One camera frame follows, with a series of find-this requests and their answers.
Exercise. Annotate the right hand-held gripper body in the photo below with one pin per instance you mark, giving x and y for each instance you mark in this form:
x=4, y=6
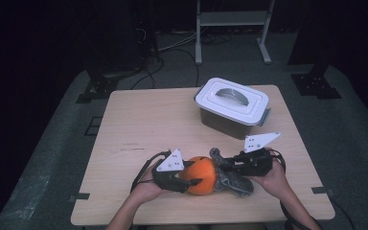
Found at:
x=258, y=164

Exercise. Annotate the person's left hand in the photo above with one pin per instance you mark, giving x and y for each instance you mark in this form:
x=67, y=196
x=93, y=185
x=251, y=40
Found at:
x=147, y=191

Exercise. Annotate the white metal stand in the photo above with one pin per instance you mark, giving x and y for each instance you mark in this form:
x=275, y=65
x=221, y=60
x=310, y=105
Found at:
x=233, y=18

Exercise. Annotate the orange plush toy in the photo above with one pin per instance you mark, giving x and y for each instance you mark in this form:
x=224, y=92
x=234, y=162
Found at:
x=201, y=175

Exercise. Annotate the black tape strip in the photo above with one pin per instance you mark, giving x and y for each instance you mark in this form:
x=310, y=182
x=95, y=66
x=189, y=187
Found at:
x=81, y=196
x=319, y=190

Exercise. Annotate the black floor tape frame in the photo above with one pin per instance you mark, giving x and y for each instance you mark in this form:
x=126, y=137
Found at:
x=86, y=130

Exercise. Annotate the clear plastic box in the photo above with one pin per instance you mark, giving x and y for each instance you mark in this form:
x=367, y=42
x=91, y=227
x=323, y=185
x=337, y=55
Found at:
x=211, y=102

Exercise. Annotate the person's right hand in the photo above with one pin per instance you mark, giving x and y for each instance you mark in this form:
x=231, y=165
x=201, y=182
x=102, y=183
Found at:
x=276, y=183

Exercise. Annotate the grey translucent storage box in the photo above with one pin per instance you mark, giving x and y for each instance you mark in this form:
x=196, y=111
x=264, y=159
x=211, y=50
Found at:
x=223, y=126

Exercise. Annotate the black stand base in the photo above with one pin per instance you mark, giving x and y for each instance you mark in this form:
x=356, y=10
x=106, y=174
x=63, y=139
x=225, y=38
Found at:
x=100, y=86
x=316, y=84

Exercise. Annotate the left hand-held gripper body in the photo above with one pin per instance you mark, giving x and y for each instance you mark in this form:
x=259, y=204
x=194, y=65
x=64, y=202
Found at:
x=169, y=182

